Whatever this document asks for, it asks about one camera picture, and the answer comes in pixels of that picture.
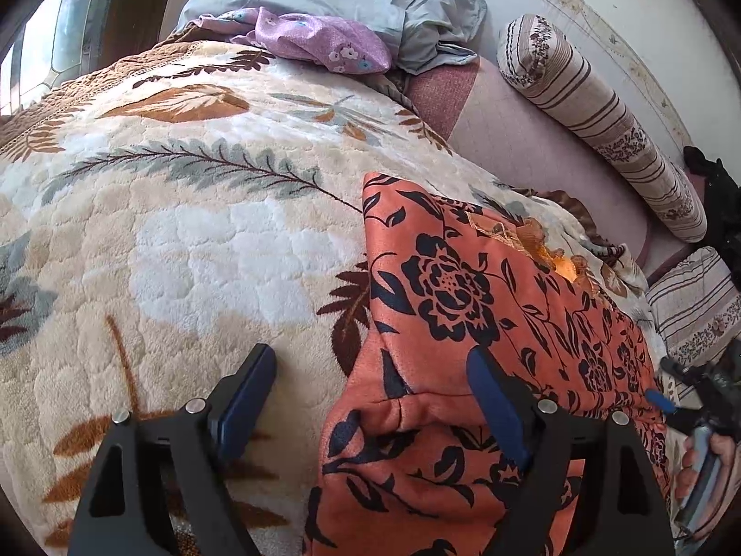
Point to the orange black floral garment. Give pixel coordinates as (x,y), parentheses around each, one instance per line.
(463,313)

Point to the patterned glass window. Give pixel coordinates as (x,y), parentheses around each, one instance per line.
(52,40)

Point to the cream leaf print blanket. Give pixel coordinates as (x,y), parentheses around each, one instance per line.
(191,231)

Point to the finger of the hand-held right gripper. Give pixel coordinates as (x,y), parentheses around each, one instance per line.
(683,372)
(660,399)

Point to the person's right hand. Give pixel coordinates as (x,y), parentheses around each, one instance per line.
(729,457)

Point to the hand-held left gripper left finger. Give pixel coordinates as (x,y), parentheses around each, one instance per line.
(244,408)

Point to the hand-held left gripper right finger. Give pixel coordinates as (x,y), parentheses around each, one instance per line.
(496,408)

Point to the brown wooden frame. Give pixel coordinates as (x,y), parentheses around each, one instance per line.
(147,0)

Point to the striped floral bolster pillow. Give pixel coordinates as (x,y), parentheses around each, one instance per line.
(602,116)

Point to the pink bed sheet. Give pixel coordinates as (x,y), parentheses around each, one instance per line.
(521,139)

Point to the striped floral cushion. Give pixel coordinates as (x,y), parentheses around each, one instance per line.
(697,307)

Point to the purple floral cloth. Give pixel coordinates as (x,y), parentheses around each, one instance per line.
(324,40)

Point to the black cloth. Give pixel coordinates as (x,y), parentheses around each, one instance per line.
(721,208)

